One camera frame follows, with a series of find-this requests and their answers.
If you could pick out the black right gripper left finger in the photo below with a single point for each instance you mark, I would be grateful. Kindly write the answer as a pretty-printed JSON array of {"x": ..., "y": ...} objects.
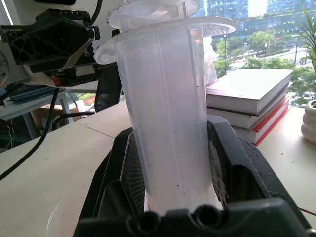
[{"x": 112, "y": 172}]

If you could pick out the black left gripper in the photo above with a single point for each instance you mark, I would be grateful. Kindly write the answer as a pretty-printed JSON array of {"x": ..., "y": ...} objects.
[{"x": 79, "y": 74}]

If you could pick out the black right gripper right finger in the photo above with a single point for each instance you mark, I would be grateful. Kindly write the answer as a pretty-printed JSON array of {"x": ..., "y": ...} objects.
[{"x": 247, "y": 168}]

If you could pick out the translucent white plastic cup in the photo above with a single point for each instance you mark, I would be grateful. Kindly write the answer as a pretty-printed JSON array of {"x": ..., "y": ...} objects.
[{"x": 163, "y": 103}]

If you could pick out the clear plastic cup rim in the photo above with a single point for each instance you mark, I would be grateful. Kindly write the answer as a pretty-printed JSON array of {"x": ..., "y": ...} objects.
[{"x": 61, "y": 217}]

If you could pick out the red-covered book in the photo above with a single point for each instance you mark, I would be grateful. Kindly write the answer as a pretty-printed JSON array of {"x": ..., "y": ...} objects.
[{"x": 264, "y": 130}]

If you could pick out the white book with dark cover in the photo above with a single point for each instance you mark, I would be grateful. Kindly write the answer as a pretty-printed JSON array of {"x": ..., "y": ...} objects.
[{"x": 261, "y": 116}]

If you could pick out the white background desk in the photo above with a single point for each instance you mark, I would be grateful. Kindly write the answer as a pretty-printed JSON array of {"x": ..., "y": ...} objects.
[{"x": 27, "y": 98}]

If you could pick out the brown cardboard box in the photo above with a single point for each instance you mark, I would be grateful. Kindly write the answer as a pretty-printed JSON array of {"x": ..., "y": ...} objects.
[{"x": 53, "y": 116}]

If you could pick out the white ribbed plant pot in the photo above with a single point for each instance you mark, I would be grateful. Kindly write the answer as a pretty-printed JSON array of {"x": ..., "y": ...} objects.
[{"x": 309, "y": 123}]

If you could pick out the black office chair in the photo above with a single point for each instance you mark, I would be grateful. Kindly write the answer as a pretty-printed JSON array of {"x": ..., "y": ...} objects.
[{"x": 107, "y": 95}]

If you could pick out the thick white book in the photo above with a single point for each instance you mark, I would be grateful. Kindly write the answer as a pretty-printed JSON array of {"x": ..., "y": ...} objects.
[{"x": 249, "y": 86}]

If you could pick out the green potted plant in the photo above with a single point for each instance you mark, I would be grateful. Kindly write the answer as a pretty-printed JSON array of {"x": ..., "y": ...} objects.
[{"x": 309, "y": 37}]

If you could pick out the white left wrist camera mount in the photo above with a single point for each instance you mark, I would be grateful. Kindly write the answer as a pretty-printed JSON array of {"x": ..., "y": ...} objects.
[{"x": 22, "y": 75}]

